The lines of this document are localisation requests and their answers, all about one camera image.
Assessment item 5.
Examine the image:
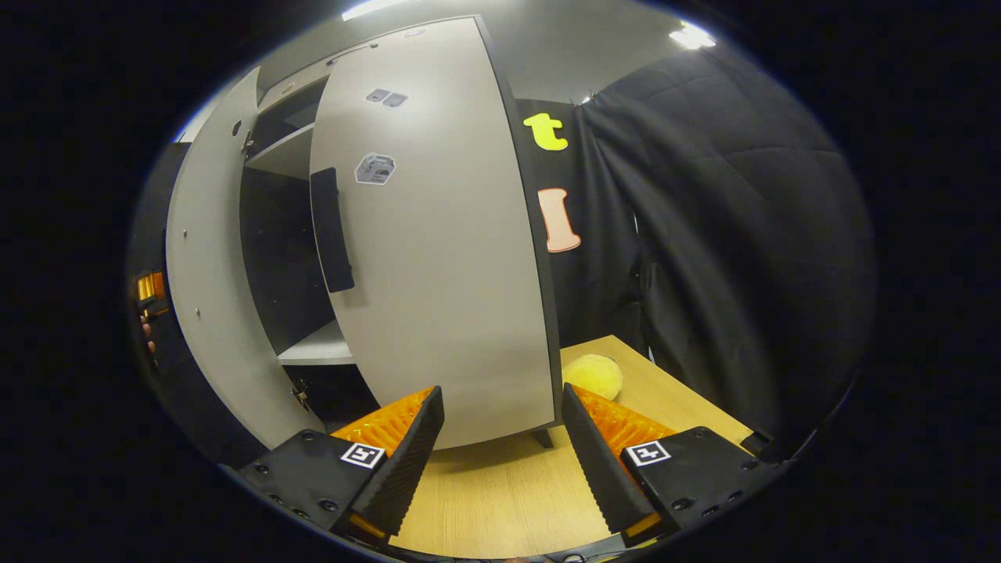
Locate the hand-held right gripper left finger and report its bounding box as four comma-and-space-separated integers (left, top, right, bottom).
239, 385, 447, 544

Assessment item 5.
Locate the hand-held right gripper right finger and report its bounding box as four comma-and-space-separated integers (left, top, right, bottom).
561, 383, 785, 548

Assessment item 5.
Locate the white cabinet door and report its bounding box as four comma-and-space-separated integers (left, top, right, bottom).
166, 66, 325, 450
310, 16, 564, 451

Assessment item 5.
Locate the white shoe cabinet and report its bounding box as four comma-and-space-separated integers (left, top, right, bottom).
239, 16, 565, 450

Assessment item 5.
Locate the yellow plush ball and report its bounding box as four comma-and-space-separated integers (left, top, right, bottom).
561, 354, 625, 401

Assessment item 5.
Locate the black backdrop cloth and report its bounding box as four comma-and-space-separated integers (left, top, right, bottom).
516, 43, 878, 464

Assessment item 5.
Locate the ceiling light panel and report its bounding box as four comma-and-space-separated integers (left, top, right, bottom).
342, 0, 409, 22
669, 21, 717, 50

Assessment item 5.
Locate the black door handle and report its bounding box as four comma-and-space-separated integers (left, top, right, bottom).
310, 167, 356, 294

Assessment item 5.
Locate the metal drawer handle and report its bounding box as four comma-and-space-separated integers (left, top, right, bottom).
326, 43, 379, 66

